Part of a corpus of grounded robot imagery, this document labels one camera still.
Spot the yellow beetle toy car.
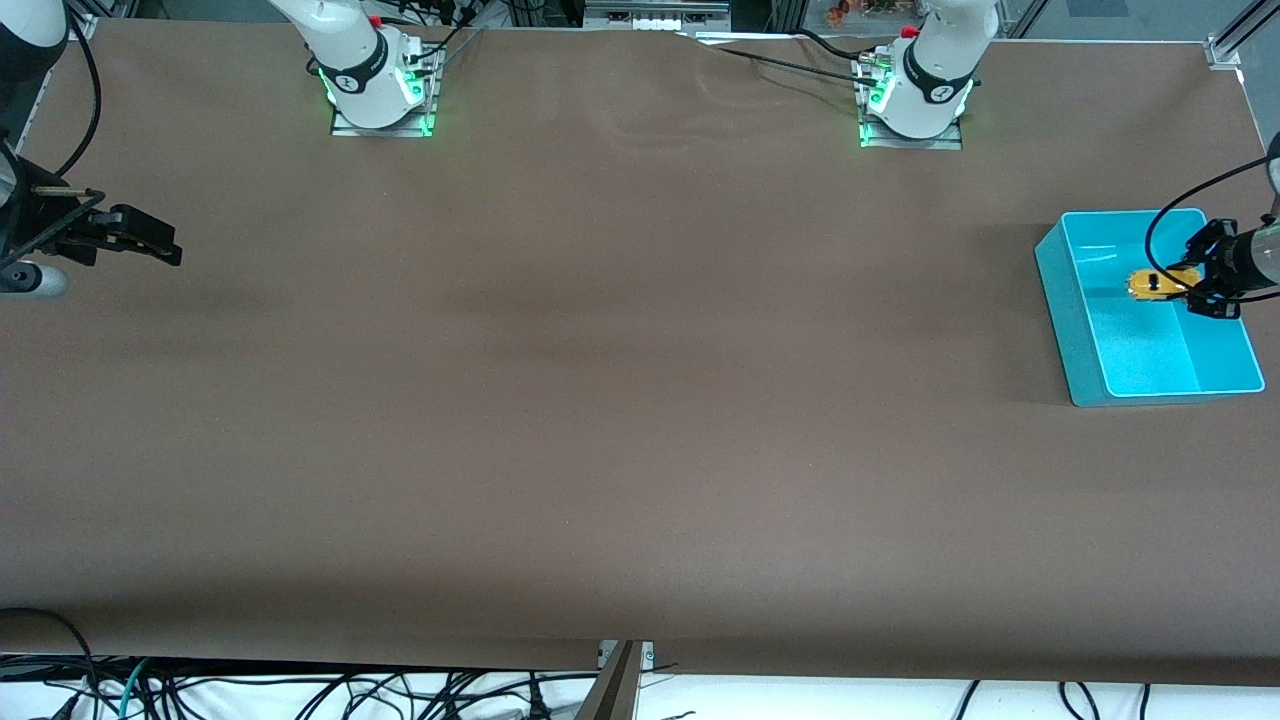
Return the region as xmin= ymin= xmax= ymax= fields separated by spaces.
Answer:
xmin=1127 ymin=266 xmax=1201 ymax=302

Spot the cyan plastic storage bin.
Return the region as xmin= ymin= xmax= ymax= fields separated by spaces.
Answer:
xmin=1034 ymin=208 xmax=1266 ymax=408

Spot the brown table cover sheet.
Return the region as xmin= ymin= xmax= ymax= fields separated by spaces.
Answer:
xmin=0 ymin=20 xmax=1280 ymax=689

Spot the white power strip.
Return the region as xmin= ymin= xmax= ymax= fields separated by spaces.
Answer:
xmin=585 ymin=0 xmax=731 ymax=31

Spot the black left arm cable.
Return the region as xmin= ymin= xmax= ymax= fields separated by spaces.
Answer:
xmin=1145 ymin=155 xmax=1271 ymax=291

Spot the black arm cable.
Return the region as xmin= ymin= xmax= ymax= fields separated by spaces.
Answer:
xmin=1145 ymin=155 xmax=1271 ymax=291
xmin=50 ymin=8 xmax=104 ymax=181

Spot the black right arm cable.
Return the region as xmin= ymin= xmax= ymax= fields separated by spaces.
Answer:
xmin=50 ymin=8 xmax=104 ymax=181

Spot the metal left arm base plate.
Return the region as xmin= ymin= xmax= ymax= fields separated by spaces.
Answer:
xmin=858 ymin=55 xmax=964 ymax=151

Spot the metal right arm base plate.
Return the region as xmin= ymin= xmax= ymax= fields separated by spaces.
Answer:
xmin=330 ymin=45 xmax=439 ymax=138

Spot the black looped floor cable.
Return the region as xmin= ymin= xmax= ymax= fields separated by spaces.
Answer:
xmin=0 ymin=607 xmax=101 ymax=720

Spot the short black table cable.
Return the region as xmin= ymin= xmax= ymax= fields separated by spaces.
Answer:
xmin=795 ymin=28 xmax=881 ymax=63

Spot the long black table cable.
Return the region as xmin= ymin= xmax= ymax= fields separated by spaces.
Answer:
xmin=690 ymin=35 xmax=881 ymax=86

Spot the teal floor cable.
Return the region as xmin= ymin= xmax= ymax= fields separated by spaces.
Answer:
xmin=118 ymin=658 xmax=151 ymax=720

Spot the grey table leg post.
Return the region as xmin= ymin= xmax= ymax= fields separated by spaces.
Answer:
xmin=575 ymin=640 xmax=656 ymax=720

